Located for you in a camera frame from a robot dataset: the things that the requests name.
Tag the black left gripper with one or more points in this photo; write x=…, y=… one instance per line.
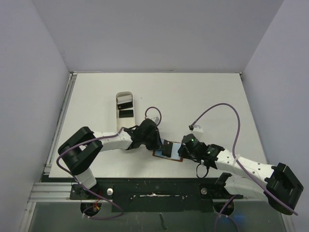
x=157, y=144

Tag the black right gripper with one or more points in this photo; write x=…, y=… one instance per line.
x=184, y=150

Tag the black credit card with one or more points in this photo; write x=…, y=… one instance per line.
x=167, y=149

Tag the brown leather card holder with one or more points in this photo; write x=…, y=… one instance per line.
x=174, y=156

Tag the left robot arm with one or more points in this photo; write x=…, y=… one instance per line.
x=81, y=149

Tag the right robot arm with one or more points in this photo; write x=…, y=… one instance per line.
x=275, y=184

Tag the black card in tray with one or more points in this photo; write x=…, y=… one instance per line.
x=126, y=113

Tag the black card upper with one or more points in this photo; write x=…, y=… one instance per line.
x=126, y=105

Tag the white card stack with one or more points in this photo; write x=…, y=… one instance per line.
x=124, y=99

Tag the white oblong tray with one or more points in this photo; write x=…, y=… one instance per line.
x=124, y=122

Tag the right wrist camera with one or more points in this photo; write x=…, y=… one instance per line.
x=196, y=129

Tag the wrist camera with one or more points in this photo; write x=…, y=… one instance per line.
x=156, y=120
x=196, y=129

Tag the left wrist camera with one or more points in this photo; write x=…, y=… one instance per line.
x=156, y=120

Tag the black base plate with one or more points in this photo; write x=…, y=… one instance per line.
x=161, y=194

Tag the aluminium rail frame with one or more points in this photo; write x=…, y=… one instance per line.
x=54, y=191

